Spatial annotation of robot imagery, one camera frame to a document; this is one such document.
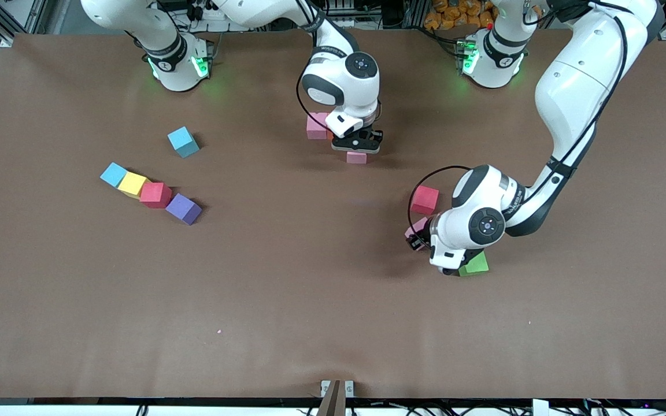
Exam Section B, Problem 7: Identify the red foam cube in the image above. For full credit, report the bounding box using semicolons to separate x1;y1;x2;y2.
139;181;173;209
410;185;441;216

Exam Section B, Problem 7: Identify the green foam cube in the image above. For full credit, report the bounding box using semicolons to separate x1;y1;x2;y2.
458;250;490;277

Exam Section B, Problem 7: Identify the orange bagged items pile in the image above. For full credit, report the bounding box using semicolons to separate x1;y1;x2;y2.
424;0;497;31

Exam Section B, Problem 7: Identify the light blue foam cube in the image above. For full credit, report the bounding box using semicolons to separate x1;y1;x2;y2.
167;126;201;159
99;162;130;188

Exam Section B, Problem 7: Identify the purple foam cube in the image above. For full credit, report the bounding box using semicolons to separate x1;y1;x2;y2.
165;193;203;226

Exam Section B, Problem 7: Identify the yellow foam cube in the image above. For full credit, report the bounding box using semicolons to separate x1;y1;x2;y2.
117;172;149;199

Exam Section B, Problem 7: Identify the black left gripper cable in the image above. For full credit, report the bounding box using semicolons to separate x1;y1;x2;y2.
408;166;475;237

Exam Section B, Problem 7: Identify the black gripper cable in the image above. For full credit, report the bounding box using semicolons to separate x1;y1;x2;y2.
408;166;475;237
296;55;334;125

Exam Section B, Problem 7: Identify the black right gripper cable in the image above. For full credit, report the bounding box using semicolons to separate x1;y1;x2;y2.
296;55;334;125

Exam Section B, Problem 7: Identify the metal bracket with post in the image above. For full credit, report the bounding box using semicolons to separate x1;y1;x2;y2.
320;379;355;416

